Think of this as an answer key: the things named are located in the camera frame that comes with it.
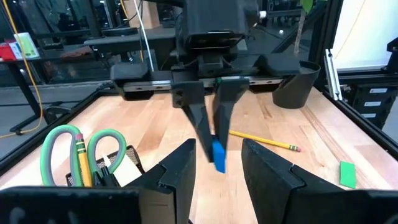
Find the black mesh desk organizer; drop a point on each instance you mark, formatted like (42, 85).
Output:
(132, 154)

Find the green and white box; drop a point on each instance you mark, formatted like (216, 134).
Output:
(28, 46)

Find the blue eraser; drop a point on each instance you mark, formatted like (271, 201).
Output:
(219, 157)

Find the black side table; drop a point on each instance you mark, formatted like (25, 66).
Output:
(24, 90)

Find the yellow pencil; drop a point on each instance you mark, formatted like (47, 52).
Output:
(84, 165)
(264, 141)

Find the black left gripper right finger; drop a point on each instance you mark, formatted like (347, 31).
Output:
(264, 174)

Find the green artificial plant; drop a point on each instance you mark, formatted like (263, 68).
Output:
(301, 31)

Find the black table frame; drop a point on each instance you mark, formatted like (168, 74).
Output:
(31, 146)

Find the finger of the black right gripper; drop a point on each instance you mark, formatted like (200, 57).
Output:
(192, 102)
(227, 109)

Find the red box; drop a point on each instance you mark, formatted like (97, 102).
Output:
(7, 52)

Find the silver aluminium bracket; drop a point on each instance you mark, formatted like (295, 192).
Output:
(333, 77)

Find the black labelled equipment box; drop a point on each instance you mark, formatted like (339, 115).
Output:
(385, 105)

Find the green eraser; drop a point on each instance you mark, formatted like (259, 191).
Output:
(347, 174)

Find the black plant pot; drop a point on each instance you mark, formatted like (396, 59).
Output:
(295, 93)

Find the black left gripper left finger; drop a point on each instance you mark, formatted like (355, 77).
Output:
(174, 174)

